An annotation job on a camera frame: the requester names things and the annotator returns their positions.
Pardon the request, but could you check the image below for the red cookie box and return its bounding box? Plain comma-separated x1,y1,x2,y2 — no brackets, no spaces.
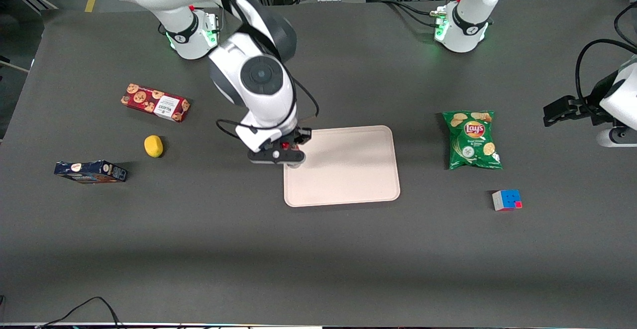
120,83,192,122

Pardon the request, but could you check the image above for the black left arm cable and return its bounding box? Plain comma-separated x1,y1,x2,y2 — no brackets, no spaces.
575,38,637,113

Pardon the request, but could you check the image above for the green Lay's chips bag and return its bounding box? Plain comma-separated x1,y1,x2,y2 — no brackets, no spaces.
442,110,504,171

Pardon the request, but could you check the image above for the pale pink plastic tray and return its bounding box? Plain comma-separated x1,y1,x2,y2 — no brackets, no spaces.
283,125,401,208

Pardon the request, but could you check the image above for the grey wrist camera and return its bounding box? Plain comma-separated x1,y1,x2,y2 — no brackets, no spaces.
597,126,637,148
247,149,306,166

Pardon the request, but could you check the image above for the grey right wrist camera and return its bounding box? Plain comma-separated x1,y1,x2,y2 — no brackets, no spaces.
247,149,306,166

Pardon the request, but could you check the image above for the black cable at table corner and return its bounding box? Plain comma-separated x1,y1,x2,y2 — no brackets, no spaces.
614,0,637,49

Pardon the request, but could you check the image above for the dark blue snack box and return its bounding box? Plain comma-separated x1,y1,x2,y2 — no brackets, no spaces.
54,160,128,184

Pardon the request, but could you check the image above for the black cable at table edge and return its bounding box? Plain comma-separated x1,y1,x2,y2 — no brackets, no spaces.
34,296,124,329

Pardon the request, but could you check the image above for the black cables to arm base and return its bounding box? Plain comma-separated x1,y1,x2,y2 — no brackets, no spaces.
377,0,446,28

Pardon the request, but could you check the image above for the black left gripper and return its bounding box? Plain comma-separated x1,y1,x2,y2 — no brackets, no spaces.
543,70,619,127

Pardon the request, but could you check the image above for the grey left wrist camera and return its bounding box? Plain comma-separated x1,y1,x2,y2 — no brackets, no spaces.
597,126,637,148

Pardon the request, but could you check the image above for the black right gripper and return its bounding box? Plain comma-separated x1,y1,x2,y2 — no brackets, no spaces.
263,127,313,151

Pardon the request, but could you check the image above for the colourful Rubik's cube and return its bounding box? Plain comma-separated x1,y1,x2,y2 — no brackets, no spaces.
492,189,523,212

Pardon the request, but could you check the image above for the yellow lemon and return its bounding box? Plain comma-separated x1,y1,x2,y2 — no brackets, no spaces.
144,134,164,158

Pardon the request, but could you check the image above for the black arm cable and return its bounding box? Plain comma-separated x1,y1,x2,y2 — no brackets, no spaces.
575,38,637,113
215,0,320,138

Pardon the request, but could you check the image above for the red coke bottle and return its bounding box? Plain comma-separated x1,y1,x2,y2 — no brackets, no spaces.
281,141,305,169

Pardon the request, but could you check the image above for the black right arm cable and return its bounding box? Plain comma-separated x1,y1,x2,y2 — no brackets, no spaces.
215,0,320,138

